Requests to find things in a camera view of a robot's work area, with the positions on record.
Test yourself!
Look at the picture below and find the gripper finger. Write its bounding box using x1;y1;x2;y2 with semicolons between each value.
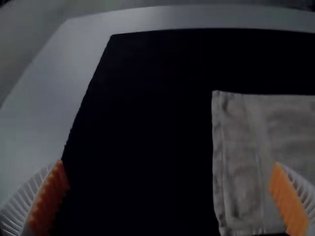
0;159;70;236
268;161;315;236

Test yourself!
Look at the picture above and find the pale towel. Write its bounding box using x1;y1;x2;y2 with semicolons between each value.
211;90;315;236

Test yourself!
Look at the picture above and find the black mat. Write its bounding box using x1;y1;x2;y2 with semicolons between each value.
48;29;315;236

